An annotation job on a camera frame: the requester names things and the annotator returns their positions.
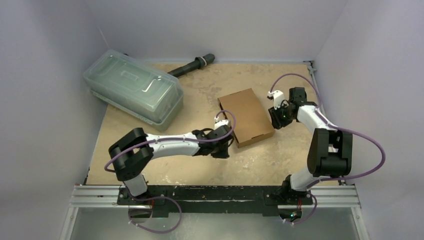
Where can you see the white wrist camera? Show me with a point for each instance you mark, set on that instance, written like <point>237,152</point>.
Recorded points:
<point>221,122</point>
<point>277,96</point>

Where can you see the clear plastic storage box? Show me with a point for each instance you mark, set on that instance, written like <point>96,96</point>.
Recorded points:
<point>143,91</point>

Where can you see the brown cardboard box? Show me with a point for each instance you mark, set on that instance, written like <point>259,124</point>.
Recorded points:
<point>252,122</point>

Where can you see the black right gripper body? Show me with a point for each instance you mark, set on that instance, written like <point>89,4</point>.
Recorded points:
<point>275,117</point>

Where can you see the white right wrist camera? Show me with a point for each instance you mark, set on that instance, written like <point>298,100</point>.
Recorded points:
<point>277,96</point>

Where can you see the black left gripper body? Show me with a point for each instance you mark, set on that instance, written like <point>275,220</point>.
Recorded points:
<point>220,151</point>

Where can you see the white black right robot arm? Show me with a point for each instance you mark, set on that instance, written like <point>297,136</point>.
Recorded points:
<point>330,150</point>

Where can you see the dark grey corrugated pipe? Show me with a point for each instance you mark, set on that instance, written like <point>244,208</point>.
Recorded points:
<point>197,64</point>

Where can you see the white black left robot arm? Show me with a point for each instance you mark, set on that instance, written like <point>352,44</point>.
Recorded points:
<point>132,153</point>

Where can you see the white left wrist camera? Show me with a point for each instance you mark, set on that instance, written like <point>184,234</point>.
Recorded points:
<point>221,122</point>

